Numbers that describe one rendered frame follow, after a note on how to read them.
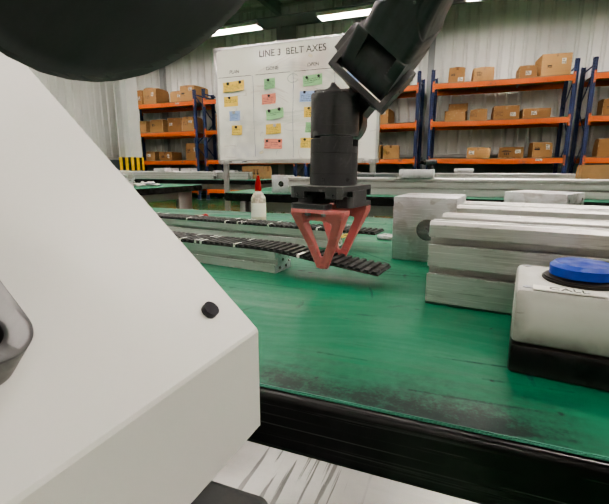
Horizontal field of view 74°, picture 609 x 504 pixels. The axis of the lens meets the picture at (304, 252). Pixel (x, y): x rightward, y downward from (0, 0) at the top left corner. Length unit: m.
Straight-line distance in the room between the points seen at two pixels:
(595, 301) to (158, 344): 0.25
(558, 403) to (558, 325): 0.05
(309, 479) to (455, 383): 0.80
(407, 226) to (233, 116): 3.38
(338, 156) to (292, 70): 3.25
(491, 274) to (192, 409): 0.33
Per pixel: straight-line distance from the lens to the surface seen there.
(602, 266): 0.33
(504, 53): 11.30
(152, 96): 13.33
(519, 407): 0.28
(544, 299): 0.30
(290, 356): 0.31
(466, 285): 0.43
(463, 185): 2.09
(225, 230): 0.83
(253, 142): 3.80
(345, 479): 1.07
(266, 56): 3.84
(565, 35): 11.52
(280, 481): 1.06
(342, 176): 0.48
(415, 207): 0.62
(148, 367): 0.17
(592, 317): 0.31
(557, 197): 0.79
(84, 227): 0.21
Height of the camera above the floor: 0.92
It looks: 12 degrees down
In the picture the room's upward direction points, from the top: straight up
